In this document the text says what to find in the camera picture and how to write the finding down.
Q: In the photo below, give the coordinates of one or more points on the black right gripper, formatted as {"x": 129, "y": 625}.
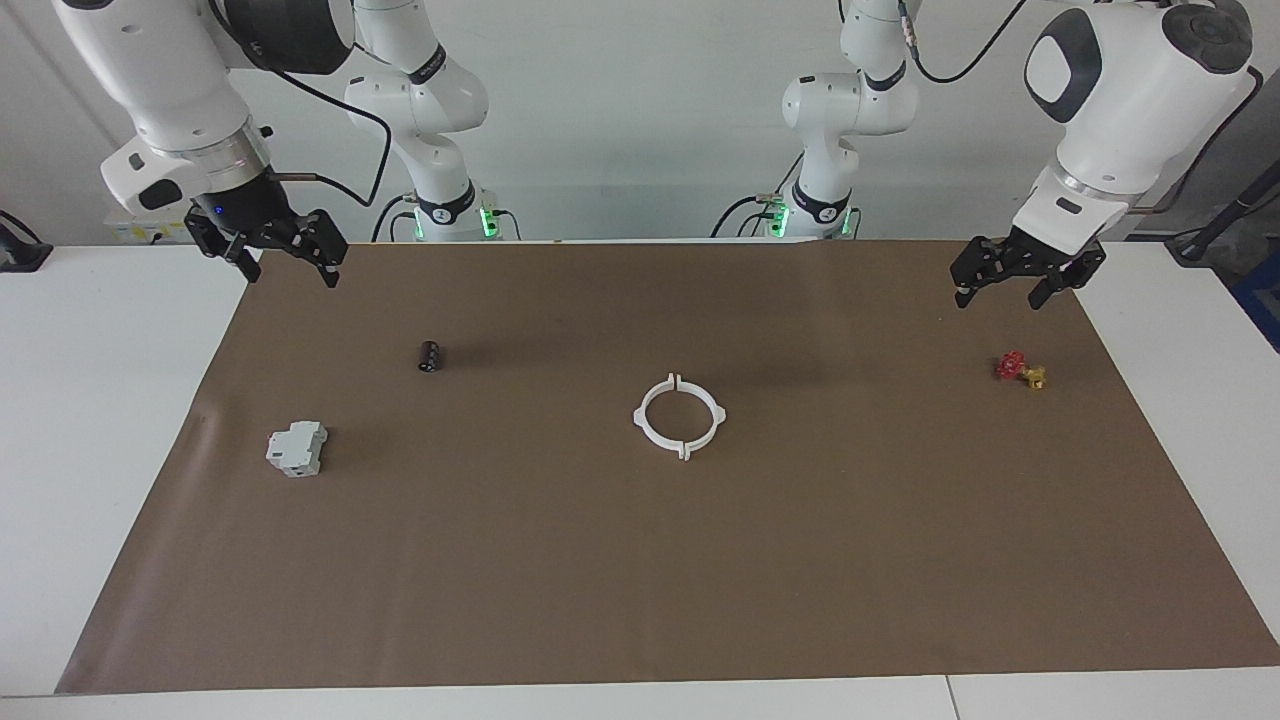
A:
{"x": 250, "y": 220}

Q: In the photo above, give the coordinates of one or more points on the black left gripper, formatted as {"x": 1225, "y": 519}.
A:
{"x": 1030, "y": 258}

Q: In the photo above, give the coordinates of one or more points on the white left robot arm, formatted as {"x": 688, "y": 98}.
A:
{"x": 1120, "y": 110}

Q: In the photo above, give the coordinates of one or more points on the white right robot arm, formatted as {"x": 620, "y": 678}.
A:
{"x": 160, "y": 70}

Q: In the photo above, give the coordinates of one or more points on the red and yellow valve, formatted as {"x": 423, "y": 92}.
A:
{"x": 1012, "y": 367}

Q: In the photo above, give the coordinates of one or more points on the black cylindrical capacitor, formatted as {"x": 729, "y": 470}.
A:
{"x": 431, "y": 357}

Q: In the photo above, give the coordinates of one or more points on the white grey circuit breaker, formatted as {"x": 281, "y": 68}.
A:
{"x": 300, "y": 455}

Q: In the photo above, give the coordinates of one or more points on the blue crate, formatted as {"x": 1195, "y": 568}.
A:
{"x": 1262, "y": 300}

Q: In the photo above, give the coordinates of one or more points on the brown paper table mat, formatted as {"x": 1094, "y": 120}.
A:
{"x": 640, "y": 580}

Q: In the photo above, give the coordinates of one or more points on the white wall power strip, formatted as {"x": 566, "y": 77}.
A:
{"x": 130, "y": 232}

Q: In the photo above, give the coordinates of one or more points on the black clamp mount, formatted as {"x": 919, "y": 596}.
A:
{"x": 20, "y": 255}

